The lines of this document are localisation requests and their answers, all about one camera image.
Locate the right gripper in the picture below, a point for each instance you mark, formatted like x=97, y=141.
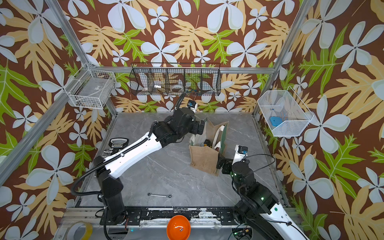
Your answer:
x=228, y=165

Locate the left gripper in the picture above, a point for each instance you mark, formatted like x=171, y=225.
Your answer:
x=194, y=124

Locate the green burlap Christmas tote bag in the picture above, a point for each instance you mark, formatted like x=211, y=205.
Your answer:
x=204, y=158

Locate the black utility knife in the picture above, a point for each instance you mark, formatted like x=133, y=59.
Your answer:
x=207, y=143

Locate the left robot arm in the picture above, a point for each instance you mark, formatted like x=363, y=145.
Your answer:
x=110, y=169

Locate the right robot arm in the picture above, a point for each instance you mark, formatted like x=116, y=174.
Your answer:
x=258, y=208

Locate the small silver wrench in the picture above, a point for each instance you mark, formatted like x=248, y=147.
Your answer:
x=160, y=195

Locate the blue object in basket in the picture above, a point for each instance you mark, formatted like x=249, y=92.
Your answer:
x=276, y=121

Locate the orange bowl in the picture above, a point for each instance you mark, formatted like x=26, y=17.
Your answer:
x=178, y=228

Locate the white mesh basket right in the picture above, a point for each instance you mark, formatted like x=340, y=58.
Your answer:
x=287, y=105

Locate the yellow tape roll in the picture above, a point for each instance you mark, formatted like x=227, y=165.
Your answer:
x=80, y=231

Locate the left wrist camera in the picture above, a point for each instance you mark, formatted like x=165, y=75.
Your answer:
x=192, y=105

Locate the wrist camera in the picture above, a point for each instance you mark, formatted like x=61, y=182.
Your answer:
x=192, y=105
x=240, y=153

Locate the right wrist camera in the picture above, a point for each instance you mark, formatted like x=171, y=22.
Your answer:
x=240, y=153

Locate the black wire basket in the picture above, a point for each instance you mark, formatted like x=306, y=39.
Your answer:
x=175, y=79

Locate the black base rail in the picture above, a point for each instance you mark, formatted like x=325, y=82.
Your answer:
x=139, y=216

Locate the black socket set rail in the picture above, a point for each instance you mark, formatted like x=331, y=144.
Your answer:
x=115, y=145

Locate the white wire basket left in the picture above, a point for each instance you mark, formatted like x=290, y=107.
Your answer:
x=90, y=87

